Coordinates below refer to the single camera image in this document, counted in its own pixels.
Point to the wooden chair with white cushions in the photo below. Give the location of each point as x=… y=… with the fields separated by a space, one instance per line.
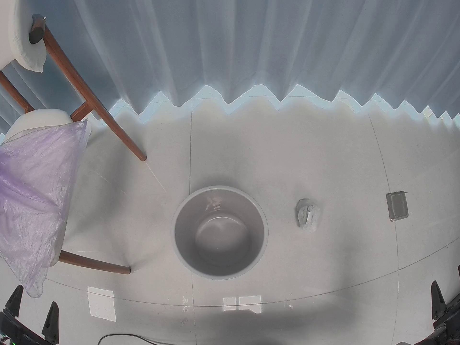
x=107 y=120

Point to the white curtain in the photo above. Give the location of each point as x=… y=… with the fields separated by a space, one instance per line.
x=230 y=31

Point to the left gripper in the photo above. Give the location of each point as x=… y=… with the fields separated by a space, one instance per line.
x=14 y=331

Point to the white trash bin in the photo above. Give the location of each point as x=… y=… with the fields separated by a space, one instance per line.
x=219 y=261

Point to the white paper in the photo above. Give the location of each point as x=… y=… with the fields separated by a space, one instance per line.
x=308 y=216

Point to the purple plastic bag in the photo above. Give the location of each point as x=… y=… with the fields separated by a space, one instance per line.
x=32 y=192

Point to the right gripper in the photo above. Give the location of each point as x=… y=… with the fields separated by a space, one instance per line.
x=451 y=320

